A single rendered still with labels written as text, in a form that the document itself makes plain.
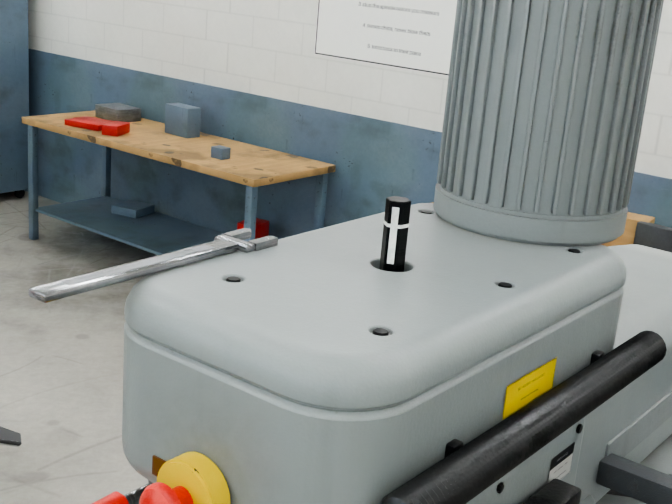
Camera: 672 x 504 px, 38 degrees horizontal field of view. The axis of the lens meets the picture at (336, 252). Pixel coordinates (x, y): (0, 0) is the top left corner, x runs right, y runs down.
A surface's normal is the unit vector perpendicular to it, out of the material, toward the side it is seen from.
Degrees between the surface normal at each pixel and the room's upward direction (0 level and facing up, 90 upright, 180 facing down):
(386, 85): 90
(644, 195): 90
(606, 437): 90
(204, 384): 90
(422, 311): 0
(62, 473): 0
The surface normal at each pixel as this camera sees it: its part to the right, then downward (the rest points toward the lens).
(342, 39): -0.62, 0.18
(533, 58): -0.40, 0.23
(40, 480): 0.08, -0.95
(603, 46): 0.26, 0.30
